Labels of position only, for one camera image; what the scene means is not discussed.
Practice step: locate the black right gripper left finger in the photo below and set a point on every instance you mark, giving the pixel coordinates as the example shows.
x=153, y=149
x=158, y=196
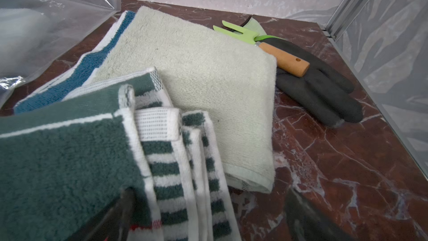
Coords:
x=112, y=223

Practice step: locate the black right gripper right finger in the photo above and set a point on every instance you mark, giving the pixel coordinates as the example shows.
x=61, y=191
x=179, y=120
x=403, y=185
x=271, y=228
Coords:
x=307, y=223

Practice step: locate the clear plastic vacuum bag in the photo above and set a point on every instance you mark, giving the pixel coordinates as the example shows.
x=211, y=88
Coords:
x=36, y=32

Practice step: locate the green white striped towel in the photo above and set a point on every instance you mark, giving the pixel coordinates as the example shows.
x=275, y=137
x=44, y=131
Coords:
x=64, y=163

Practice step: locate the blue white striped towel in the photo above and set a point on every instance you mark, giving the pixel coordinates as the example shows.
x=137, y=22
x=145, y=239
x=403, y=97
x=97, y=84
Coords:
x=57, y=89

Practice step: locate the cream folded towel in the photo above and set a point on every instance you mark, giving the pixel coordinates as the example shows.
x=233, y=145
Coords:
x=205, y=70

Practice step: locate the green garden fork wooden handle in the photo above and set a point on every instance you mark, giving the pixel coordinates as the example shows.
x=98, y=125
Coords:
x=286, y=61

